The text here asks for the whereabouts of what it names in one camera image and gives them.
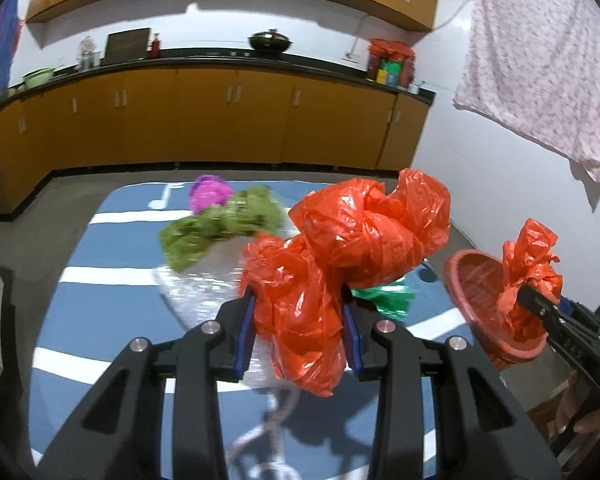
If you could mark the red bottle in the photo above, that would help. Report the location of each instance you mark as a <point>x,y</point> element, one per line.
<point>155,46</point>

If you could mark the wooden base cabinets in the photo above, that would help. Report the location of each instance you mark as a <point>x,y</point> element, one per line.
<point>205,120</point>

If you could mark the green enamel bowl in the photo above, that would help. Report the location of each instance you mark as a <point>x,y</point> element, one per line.
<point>39,79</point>

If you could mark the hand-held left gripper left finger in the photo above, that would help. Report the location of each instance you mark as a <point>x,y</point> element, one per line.
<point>245,332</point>

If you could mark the brown cardboard box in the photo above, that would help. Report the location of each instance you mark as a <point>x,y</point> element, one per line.
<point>542,417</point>

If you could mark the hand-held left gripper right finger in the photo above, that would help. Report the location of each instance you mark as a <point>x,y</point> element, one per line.
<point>351,340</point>

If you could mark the white cup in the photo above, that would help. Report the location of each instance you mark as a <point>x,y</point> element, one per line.
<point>413,88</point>

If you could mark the person's right hand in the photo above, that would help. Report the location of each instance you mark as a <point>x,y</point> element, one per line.
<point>572,407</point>

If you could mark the red plastic basin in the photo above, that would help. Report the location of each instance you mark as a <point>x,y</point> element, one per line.
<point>472,285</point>

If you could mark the blue mat with white stripes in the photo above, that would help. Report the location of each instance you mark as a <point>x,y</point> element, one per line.
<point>110,320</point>

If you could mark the clear plastic bag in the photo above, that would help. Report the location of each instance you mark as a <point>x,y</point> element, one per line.
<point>205,290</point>

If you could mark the floral pink hanging cloth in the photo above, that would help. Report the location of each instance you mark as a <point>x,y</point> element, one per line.
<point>535,65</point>

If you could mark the olive green plastic bag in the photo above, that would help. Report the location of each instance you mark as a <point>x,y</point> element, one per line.
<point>205,232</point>

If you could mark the dark rectangular board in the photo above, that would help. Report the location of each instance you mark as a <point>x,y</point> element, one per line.
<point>125,46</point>

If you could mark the pink plastic bag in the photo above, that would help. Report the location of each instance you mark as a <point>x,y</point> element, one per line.
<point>209,194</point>

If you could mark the large orange plastic bag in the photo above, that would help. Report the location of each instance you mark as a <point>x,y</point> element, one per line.
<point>370,230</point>

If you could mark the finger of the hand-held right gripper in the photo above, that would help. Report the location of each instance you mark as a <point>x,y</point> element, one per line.
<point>535,302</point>

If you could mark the glass jar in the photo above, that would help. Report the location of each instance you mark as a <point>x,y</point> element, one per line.
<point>87,55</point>

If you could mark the black kitchen countertop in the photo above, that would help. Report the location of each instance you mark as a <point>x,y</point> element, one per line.
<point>205,57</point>

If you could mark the bright green plastic bag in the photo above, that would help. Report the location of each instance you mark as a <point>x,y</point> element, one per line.
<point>387,300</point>

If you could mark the small orange plastic bag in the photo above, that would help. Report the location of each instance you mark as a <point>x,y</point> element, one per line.
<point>527,270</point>

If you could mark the black wok with lid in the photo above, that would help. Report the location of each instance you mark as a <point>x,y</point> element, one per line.
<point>271,41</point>

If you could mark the orange bag with boxes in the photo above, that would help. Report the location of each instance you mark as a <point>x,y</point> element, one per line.
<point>390,60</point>

